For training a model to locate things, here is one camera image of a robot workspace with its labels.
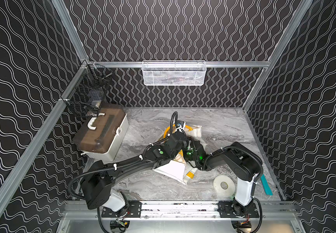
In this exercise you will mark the white storage box brown lid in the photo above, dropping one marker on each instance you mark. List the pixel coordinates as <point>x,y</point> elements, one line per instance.
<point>100,137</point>

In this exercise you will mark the white tape roll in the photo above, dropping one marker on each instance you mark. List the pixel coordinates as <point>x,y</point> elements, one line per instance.
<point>224,186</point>

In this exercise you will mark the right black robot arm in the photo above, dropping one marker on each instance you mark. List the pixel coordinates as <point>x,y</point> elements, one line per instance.
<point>246,165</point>

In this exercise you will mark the teal flat stick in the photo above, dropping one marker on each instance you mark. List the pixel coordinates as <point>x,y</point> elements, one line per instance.
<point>266,187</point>

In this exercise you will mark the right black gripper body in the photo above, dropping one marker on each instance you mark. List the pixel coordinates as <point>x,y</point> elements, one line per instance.
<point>188,155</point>

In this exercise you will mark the white tote bag yellow handles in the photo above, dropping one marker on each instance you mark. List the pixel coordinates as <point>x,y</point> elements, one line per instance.
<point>182,168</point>

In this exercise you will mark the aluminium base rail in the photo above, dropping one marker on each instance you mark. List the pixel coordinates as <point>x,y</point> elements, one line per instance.
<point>205,217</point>

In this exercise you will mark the white wire mesh basket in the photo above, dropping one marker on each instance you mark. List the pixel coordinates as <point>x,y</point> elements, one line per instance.
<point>173,73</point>

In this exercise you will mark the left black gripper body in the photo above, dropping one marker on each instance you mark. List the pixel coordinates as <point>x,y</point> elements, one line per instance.
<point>179,137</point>

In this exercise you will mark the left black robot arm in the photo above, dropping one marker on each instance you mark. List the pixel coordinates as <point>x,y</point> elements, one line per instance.
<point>95,185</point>

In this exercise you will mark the black wire basket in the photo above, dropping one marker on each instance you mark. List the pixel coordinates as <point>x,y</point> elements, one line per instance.
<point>89,93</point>

